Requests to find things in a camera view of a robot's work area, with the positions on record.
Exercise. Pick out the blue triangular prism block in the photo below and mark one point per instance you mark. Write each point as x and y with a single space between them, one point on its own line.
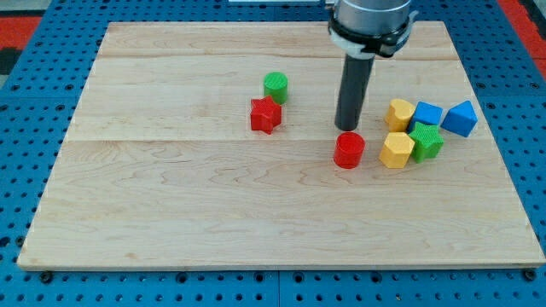
460 119

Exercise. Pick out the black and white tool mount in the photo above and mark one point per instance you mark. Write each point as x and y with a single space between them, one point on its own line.
361 46

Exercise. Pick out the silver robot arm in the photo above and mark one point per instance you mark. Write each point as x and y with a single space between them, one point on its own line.
364 29

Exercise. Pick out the green star block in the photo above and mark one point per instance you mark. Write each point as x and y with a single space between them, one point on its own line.
428 141

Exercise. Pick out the green cylinder block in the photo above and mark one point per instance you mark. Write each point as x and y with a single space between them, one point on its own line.
275 84

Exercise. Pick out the yellow heart block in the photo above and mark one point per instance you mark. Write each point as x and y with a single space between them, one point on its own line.
399 114

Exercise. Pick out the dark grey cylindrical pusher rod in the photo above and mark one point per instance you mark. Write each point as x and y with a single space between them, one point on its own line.
354 83

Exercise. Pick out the yellow hexagon block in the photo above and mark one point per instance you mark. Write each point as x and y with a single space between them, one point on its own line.
396 150

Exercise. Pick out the light wooden board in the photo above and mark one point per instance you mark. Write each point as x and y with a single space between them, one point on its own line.
160 169

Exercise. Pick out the blue cube block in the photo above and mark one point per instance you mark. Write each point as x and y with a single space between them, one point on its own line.
425 113

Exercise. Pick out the red star block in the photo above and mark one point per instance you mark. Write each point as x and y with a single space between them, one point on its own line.
265 115

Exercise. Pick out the red cylinder block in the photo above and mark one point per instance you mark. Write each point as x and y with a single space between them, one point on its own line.
348 150

